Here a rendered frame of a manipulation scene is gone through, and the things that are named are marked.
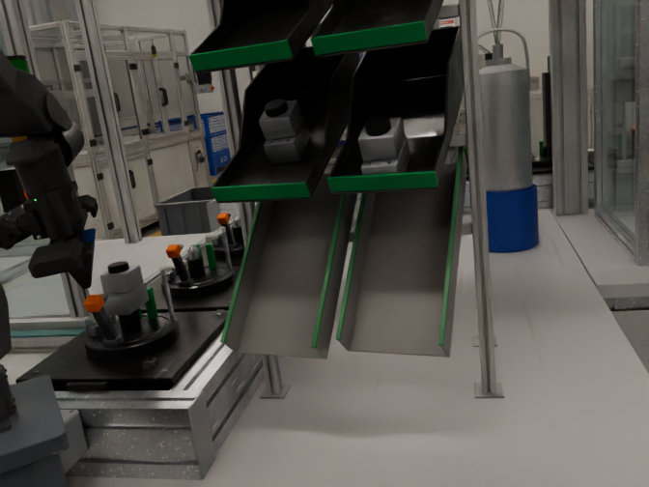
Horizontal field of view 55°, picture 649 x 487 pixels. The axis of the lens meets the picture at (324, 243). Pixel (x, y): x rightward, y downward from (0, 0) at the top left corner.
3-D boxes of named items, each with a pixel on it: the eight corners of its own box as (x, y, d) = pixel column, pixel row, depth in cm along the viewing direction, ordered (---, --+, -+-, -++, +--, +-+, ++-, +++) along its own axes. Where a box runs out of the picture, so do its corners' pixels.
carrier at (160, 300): (239, 317, 106) (227, 246, 103) (112, 321, 112) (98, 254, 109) (277, 272, 129) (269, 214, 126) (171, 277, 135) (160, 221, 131)
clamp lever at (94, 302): (115, 342, 89) (94, 302, 85) (102, 342, 90) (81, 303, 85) (126, 325, 92) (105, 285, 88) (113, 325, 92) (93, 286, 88)
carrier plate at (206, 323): (174, 391, 82) (171, 377, 82) (17, 392, 88) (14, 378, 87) (236, 320, 105) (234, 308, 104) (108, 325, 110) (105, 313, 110)
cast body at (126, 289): (129, 315, 91) (120, 270, 89) (102, 316, 92) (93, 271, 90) (155, 295, 99) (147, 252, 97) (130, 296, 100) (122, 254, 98)
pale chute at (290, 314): (327, 359, 78) (314, 347, 74) (236, 354, 83) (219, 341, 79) (361, 173, 90) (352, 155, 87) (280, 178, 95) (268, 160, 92)
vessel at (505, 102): (536, 189, 148) (531, 22, 138) (475, 194, 151) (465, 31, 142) (530, 179, 161) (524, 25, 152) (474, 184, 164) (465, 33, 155)
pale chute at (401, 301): (450, 358, 74) (442, 344, 71) (347, 351, 79) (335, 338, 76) (467, 163, 87) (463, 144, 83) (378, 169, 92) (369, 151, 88)
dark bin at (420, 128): (437, 189, 71) (427, 133, 66) (331, 194, 76) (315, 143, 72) (468, 73, 90) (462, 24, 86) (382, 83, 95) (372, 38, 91)
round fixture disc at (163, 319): (155, 360, 88) (152, 348, 87) (67, 362, 91) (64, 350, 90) (194, 322, 101) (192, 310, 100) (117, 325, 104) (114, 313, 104)
